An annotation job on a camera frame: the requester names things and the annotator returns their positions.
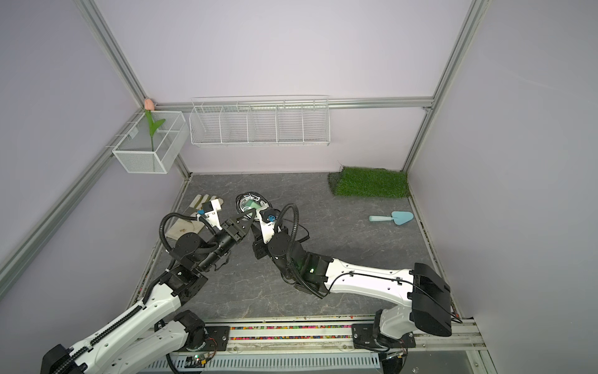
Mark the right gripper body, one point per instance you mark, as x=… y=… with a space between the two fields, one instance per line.
x=261 y=249

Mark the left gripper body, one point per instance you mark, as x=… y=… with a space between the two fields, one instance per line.
x=232 y=231

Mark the green charger cube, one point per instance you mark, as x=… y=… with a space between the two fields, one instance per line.
x=253 y=204

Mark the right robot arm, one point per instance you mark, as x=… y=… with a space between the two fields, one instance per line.
x=421 y=298

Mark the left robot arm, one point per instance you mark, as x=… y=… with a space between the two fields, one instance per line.
x=156 y=325

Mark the green artificial grass mat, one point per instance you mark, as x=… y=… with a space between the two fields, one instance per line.
x=369 y=183

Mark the white mesh box basket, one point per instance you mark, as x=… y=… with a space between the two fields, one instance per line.
x=134 y=152

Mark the teal garden trowel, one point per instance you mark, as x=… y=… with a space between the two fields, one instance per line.
x=397 y=217

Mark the artificial pink tulip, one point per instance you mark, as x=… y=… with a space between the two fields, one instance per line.
x=153 y=125

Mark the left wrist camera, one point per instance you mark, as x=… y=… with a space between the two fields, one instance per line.
x=210 y=210

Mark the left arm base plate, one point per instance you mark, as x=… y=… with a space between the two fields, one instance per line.
x=207 y=339

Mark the white wire shelf basket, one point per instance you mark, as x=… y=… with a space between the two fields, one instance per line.
x=260 y=120

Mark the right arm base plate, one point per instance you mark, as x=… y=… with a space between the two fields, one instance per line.
x=367 y=336

